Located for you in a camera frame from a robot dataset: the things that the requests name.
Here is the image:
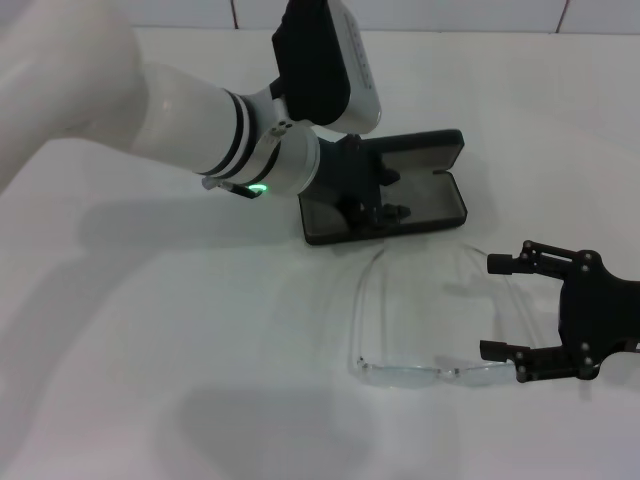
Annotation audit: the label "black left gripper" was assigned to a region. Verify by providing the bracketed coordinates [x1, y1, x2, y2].
[299, 133, 414, 232]

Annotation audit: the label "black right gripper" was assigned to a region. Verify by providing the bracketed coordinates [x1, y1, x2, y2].
[478, 238, 640, 386]

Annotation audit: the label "black glasses case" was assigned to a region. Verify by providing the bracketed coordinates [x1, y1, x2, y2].
[298, 128, 470, 247]

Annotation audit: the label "clear white glasses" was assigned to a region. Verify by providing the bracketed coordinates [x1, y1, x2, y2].
[355, 242, 531, 390]

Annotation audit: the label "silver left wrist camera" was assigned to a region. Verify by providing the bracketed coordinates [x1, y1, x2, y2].
[271, 0, 382, 135]

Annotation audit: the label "black cable with silver plug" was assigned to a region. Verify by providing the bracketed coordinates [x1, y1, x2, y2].
[202, 177, 266, 202]

